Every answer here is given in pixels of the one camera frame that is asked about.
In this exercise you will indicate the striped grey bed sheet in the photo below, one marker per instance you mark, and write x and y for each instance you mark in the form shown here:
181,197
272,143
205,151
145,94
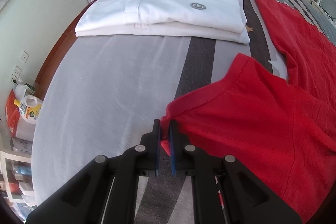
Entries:
108,90

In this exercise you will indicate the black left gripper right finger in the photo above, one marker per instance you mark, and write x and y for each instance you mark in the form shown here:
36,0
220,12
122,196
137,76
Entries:
223,189

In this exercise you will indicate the yellow detergent jug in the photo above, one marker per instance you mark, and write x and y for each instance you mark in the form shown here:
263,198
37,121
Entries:
29,108

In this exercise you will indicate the white wall socket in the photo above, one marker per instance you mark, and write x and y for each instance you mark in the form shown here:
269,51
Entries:
15,75

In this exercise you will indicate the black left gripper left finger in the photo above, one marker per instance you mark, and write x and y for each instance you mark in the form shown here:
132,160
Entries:
105,190

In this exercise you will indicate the red polo shirt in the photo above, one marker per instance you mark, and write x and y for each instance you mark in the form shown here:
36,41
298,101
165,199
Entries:
283,130

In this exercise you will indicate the white shelf unit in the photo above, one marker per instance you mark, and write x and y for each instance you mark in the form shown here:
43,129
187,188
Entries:
16,181

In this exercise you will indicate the red and white box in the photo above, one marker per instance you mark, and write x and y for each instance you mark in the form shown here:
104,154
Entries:
12,114

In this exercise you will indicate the folded white polo shirt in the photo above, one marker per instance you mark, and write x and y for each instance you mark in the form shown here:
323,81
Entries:
212,19

